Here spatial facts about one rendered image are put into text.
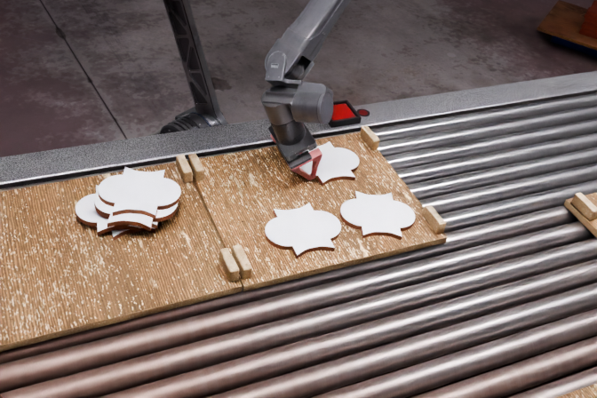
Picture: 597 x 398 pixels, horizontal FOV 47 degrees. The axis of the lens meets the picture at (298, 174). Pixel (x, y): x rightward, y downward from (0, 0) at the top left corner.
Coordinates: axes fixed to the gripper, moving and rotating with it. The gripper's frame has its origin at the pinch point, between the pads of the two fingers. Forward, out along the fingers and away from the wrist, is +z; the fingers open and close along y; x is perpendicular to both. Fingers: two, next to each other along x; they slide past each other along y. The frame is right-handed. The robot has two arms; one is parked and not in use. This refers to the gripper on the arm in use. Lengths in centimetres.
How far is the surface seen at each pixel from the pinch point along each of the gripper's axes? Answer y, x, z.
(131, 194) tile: -4.7, 31.1, -18.5
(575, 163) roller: -11, -57, 30
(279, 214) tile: -12.5, 9.4, -4.1
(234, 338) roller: -35.0, 25.2, -8.1
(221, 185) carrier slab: -0.5, 16.6, -6.2
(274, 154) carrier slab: 6.2, 4.2, -0.7
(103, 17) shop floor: 254, 38, 85
